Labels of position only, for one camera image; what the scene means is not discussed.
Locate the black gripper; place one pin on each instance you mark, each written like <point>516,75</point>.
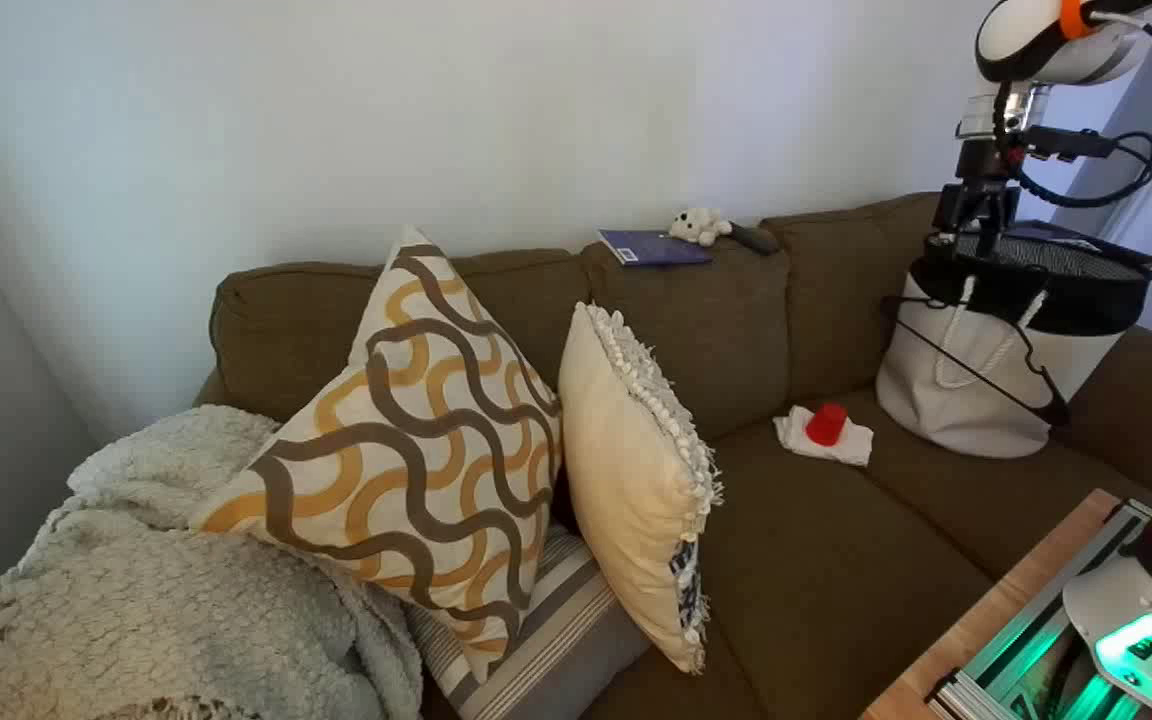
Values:
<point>980,198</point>

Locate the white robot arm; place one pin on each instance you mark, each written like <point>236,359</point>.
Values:
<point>1021,51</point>

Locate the red plastic cup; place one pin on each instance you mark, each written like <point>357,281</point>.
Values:
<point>825,425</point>

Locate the brown fabric couch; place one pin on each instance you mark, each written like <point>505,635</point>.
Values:
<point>825,578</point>

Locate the cream blue fringed pillow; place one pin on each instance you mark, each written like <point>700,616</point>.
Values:
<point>641,482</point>

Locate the wavy patterned throw pillow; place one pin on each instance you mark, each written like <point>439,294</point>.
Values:
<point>422,466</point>

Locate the white black laundry basket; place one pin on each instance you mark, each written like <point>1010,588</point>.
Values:
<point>993,340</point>

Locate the white folded cloth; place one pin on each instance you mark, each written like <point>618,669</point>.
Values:
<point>850,451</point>

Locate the white stuffed toy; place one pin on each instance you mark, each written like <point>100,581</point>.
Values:
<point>700,224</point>

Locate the blue book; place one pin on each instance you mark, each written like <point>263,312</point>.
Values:
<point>651,251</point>

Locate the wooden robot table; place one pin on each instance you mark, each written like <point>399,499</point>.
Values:
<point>1002,608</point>

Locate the striped grey cushion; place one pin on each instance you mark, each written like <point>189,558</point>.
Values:
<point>569,650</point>

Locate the grey knitted blanket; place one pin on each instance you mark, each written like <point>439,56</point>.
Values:
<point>126,615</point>

